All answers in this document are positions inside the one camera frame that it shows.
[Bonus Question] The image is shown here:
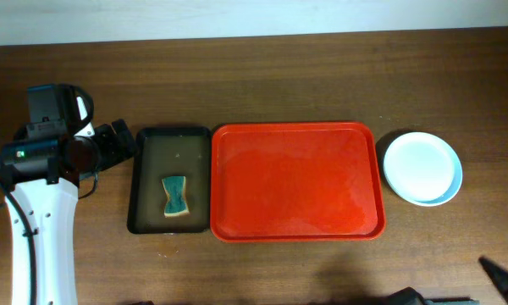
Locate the green yellow sponge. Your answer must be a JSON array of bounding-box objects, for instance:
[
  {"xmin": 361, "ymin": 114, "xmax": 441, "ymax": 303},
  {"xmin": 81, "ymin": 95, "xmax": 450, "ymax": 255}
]
[{"xmin": 162, "ymin": 175, "xmax": 190, "ymax": 218}]

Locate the white plate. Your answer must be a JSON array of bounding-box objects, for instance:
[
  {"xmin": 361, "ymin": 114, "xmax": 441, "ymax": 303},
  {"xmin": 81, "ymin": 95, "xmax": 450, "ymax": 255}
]
[{"xmin": 383, "ymin": 131, "xmax": 456, "ymax": 202}]

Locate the light blue plate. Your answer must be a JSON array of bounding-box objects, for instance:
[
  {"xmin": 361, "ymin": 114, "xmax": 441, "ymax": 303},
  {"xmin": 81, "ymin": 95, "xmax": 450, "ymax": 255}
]
[{"xmin": 389, "ymin": 143, "xmax": 464, "ymax": 208}]

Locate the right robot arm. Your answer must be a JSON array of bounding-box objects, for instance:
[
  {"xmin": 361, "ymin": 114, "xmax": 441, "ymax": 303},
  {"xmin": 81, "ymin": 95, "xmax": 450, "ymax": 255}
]
[{"xmin": 382, "ymin": 257, "xmax": 508, "ymax": 305}]

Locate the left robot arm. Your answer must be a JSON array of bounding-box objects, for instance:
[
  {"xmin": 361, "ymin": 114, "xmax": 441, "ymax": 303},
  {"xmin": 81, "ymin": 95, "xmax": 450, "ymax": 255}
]
[{"xmin": 0, "ymin": 119, "xmax": 137, "ymax": 304}]

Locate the black rectangular tray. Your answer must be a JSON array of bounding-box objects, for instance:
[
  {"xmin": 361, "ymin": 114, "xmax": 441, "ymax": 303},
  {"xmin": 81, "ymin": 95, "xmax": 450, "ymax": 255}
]
[{"xmin": 127, "ymin": 126, "xmax": 211, "ymax": 235}]

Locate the red plastic tray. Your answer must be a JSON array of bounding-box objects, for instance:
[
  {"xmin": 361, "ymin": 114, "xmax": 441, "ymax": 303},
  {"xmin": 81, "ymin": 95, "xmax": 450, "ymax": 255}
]
[{"xmin": 210, "ymin": 122, "xmax": 386, "ymax": 243}]

